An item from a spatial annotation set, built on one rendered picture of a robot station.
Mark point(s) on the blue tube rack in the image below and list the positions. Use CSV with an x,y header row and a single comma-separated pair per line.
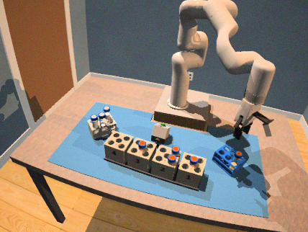
x,y
224,161

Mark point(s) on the light blue bench mat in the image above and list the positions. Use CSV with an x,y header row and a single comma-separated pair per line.
x,y
244,192

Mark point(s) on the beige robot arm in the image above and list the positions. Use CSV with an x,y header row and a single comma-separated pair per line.
x,y
218,12

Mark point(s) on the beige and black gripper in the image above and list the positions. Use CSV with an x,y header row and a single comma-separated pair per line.
x,y
244,117

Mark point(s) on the clear conical tube with red liquid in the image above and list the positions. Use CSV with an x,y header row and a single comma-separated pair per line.
x,y
193,160

